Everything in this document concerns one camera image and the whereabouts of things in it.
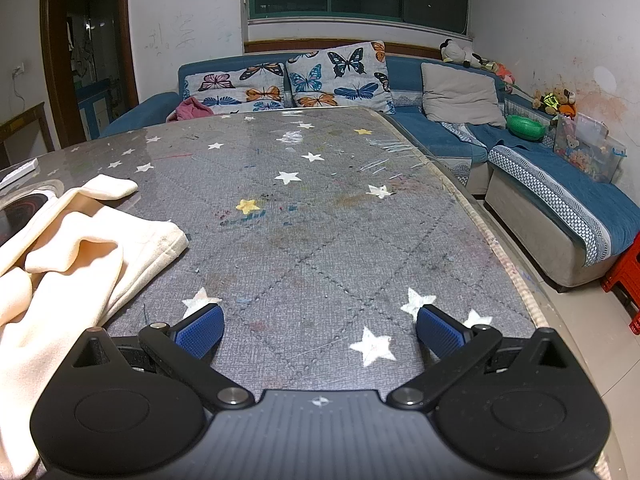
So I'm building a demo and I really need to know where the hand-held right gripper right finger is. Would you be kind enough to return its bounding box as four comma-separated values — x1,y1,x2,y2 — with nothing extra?
387,304,568,411

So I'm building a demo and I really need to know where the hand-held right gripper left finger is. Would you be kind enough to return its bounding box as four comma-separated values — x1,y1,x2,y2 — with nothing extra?
72,304,256,411

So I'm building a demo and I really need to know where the cream sweatshirt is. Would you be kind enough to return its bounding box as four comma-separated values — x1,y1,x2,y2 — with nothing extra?
0,174,190,480

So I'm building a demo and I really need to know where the grey star print tablecloth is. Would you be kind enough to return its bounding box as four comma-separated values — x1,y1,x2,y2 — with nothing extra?
0,107,548,396

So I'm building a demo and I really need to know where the red plastic stool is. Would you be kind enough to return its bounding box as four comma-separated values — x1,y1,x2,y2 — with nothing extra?
600,232,640,336

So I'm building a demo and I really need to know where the blue corner sofa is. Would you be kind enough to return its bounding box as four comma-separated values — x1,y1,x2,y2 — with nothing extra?
100,49,640,293

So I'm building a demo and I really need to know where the round black induction cooktop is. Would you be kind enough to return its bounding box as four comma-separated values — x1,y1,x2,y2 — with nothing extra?
0,187,58,248

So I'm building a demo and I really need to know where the green round toy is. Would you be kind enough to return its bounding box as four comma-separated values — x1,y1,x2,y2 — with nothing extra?
506,114,547,141

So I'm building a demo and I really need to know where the pink cloth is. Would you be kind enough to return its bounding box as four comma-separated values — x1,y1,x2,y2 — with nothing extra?
167,97,216,122

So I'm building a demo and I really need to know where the clear plastic storage box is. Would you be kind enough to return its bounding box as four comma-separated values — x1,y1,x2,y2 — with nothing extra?
552,112,627,184

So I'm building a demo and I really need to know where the plain grey cushion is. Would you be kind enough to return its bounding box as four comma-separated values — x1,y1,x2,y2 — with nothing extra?
421,62,507,128

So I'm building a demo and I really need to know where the white remote control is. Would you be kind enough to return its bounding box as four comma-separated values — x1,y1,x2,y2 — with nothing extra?
0,159,40,191

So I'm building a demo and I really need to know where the blue cabinet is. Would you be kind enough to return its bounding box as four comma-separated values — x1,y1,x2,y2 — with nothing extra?
77,80,123,141

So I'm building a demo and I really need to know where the butterfly print cushion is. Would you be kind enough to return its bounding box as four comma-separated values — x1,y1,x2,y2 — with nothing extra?
286,41,396,113
182,62,287,113

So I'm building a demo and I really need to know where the pink orange plush toy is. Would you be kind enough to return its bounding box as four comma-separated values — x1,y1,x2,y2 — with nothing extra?
482,60,516,93

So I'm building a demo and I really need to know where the wooden side table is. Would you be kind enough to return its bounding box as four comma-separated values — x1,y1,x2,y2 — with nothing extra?
0,102,55,171

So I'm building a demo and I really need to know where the black and white plush toy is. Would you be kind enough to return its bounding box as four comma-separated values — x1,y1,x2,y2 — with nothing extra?
440,40,483,68

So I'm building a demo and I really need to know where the dark wooden door frame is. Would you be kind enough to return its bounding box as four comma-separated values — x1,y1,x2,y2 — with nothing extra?
40,0,140,146

